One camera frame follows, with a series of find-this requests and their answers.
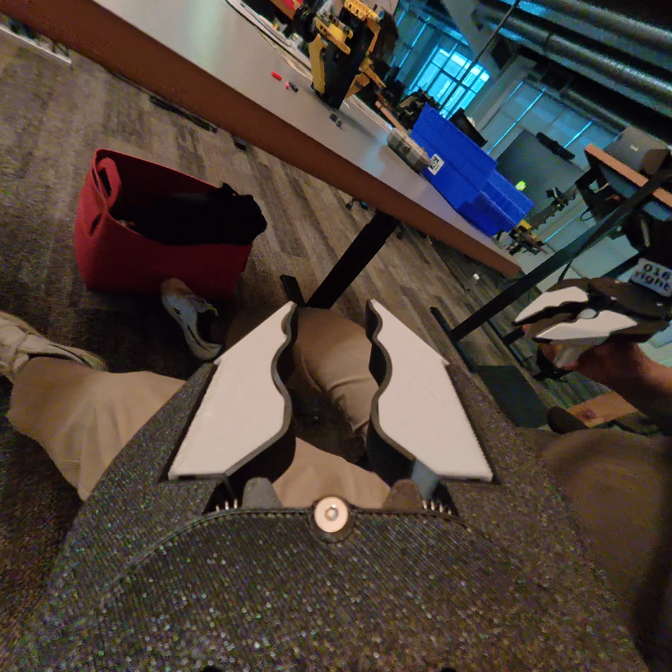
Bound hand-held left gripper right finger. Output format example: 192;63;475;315
366;299;495;497

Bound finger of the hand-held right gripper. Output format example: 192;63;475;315
513;286;592;323
532;310;613;343

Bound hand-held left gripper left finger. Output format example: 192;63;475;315
168;300;300;481

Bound person's right hand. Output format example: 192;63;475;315
537;336;672;406

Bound white sneaker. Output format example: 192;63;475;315
160;278;222;361
0;311;108;380

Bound blue plastic bin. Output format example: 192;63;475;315
409;102;534;238

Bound red felt basket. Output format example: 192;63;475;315
75;149;254;301

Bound black cloth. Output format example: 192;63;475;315
109;183;268;247

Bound grey brick battery box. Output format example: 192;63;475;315
387;128;432;173

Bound yellow black brick vehicle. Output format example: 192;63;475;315
293;0;401;109

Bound black frame wooden desk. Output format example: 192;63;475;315
429;144;672;427

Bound white floor cable cover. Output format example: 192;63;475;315
0;23;72;66

